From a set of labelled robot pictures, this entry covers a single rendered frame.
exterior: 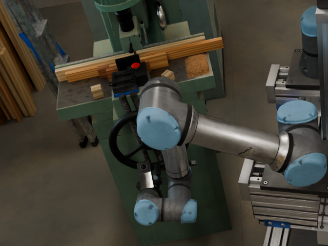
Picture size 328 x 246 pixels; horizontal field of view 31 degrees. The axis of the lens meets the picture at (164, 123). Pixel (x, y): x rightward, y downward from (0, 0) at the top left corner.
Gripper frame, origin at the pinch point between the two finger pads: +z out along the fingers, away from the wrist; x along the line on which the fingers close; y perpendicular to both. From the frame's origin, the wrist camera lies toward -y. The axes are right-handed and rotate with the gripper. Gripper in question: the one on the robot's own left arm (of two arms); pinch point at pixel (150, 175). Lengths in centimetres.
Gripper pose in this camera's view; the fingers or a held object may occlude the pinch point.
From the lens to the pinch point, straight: 213.7
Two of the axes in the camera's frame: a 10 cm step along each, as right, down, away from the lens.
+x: 9.7, -2.1, -0.8
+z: 0.4, -1.9, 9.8
